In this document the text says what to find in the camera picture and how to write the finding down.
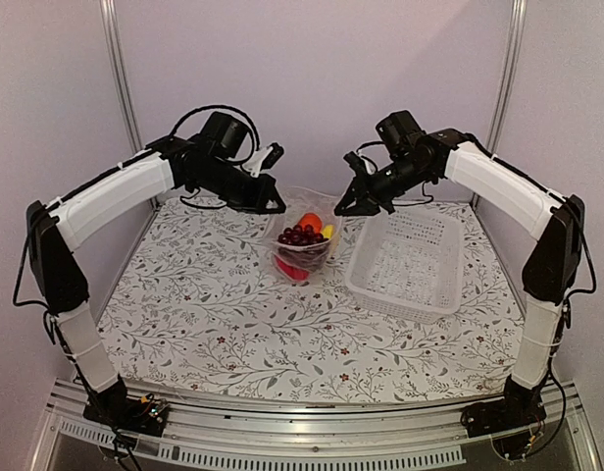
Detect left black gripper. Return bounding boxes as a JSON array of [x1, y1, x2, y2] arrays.
[[192, 156, 288, 214]]

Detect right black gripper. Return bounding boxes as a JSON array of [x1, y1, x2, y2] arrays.
[[333, 156, 431, 218]]

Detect yellow lemon back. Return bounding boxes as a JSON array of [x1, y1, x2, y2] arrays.
[[321, 225, 335, 240]]

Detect clear zip top bag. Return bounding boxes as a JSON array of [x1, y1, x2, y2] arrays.
[[265, 186, 341, 283]]

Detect orange mandarin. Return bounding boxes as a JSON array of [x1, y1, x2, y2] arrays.
[[298, 213, 323, 233]]

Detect dark red grapes bunch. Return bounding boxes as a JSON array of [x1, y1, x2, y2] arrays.
[[277, 225, 329, 271]]

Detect red bell pepper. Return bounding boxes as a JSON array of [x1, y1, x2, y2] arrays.
[[275, 256, 310, 283]]

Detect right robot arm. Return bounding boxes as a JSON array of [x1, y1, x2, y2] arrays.
[[334, 129, 584, 428]]

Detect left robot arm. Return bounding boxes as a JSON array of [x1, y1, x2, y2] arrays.
[[26, 136, 285, 426]]

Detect white plastic basket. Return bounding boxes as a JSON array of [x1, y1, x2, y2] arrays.
[[344, 207, 464, 324]]

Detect floral tablecloth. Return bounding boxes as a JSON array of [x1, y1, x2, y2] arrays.
[[97, 199, 523, 402]]

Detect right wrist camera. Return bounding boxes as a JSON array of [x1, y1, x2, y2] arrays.
[[376, 110, 426, 155]]

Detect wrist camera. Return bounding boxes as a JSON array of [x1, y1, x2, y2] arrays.
[[376, 110, 426, 155], [199, 112, 250, 160]]

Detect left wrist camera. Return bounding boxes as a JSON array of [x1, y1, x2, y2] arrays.
[[199, 112, 250, 160]]

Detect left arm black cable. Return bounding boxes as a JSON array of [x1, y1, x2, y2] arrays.
[[170, 104, 262, 166]]

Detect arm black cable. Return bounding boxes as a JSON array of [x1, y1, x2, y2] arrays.
[[522, 372, 567, 460], [170, 104, 262, 166]]

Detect right aluminium post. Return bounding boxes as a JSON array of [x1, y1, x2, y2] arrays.
[[485, 0, 528, 153]]

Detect aluminium post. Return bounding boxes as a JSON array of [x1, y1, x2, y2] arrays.
[[485, 0, 528, 153], [99, 0, 142, 152]]

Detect aluminium front rail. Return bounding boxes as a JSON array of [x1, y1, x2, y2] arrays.
[[28, 380, 604, 470]]

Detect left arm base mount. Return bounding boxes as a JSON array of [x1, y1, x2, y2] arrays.
[[83, 392, 170, 438]]

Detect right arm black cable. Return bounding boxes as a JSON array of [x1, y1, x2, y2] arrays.
[[522, 372, 567, 460]]

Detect left aluminium post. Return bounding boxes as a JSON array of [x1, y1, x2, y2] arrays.
[[99, 0, 142, 152]]

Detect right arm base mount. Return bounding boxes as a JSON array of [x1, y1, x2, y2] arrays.
[[460, 396, 546, 461]]

